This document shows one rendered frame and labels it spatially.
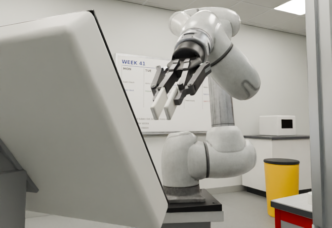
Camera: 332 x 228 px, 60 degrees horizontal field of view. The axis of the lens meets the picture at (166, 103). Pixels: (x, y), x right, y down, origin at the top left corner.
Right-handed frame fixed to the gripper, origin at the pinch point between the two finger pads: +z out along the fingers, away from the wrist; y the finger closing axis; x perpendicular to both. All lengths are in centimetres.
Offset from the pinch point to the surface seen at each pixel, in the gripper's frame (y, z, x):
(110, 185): 0.2, 22.3, -3.2
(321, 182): 25.8, 12.3, 5.3
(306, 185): 45, -275, 359
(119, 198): 0.5, 22.3, -0.5
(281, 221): 18, -33, 86
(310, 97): 24.8, 4.4, -3.4
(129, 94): -177, -247, 160
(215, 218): -4, -19, 67
